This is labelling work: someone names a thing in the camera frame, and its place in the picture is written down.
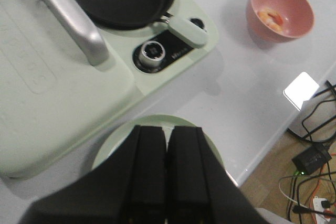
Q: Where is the left silver knob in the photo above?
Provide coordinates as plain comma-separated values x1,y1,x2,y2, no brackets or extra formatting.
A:
139,40,166,68

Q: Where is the green sandwich maker lid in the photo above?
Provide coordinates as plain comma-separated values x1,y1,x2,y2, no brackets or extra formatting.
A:
1,0,137,178

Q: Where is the pink bowl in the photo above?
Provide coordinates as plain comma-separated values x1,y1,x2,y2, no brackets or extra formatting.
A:
246,0,314,43

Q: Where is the white power strip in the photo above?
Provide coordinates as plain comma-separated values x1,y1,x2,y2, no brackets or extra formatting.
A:
312,196,335,224

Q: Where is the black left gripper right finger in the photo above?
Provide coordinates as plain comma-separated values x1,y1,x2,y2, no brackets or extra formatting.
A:
167,126,267,223

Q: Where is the light green plate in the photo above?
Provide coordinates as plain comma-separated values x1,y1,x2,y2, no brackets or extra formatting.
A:
91,114,225,173

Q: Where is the green breakfast maker base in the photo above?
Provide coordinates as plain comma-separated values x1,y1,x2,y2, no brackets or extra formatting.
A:
100,0,219,99

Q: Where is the orange shrimp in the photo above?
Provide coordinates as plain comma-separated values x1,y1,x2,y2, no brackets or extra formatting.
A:
257,8,284,33

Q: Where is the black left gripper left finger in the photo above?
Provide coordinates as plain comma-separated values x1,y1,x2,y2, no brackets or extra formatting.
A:
19,125,166,223

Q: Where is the black power adapter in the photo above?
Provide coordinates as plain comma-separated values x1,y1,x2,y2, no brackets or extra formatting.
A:
292,145,331,175

